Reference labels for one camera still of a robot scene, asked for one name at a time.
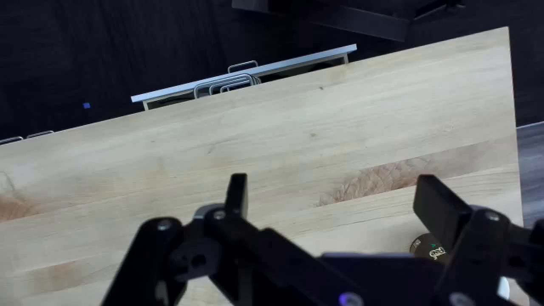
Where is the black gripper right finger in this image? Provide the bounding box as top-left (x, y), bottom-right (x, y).
top-left (412, 174), bottom-right (544, 306)

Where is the black marker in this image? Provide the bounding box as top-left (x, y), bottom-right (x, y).
top-left (410, 231), bottom-right (452, 265)

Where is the white wire rack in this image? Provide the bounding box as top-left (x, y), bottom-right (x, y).
top-left (129, 43), bottom-right (361, 112)

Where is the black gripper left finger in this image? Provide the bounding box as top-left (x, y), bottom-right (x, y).
top-left (101, 172), bottom-right (364, 306)

